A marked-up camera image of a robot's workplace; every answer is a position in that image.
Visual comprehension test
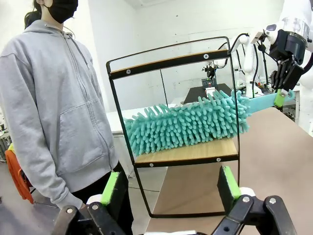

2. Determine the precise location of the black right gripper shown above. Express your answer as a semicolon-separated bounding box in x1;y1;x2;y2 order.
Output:
268;29;308;107

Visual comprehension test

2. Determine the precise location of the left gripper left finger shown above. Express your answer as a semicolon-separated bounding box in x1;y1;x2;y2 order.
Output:
51;171;134;235

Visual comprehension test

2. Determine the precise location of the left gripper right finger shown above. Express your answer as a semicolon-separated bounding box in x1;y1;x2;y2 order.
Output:
211;165;298;235

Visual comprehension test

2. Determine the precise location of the teal microfibre duster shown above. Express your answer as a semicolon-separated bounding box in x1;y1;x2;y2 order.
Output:
123;89;295;157

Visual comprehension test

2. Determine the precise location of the person's right forearm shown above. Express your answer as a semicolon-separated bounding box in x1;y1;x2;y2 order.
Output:
23;137;85;210

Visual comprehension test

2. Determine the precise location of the black background table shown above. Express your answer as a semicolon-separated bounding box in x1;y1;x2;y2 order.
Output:
183;83;234;105

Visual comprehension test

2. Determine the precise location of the orange chair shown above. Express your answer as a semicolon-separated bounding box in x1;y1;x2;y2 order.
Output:
4;149;35;204

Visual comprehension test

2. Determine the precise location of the person in grey hoodie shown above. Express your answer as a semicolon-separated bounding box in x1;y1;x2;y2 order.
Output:
0;0;134;235

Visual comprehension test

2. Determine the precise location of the black face mask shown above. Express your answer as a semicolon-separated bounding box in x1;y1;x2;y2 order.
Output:
45;0;79;24

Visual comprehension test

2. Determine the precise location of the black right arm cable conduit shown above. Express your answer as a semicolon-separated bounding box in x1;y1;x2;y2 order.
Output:
302;50;313;72

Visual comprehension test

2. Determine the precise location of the wooden shelf black metal frame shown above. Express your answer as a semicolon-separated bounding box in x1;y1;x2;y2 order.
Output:
106;36;242;219

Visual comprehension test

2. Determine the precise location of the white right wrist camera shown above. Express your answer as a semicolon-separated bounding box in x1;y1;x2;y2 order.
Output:
250;23;279;46

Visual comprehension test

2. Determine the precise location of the black camera cable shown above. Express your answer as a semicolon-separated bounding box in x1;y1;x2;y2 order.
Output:
229;33;251;55

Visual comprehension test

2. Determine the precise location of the dark wire basket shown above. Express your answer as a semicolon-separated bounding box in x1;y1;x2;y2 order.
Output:
201;78;217;89

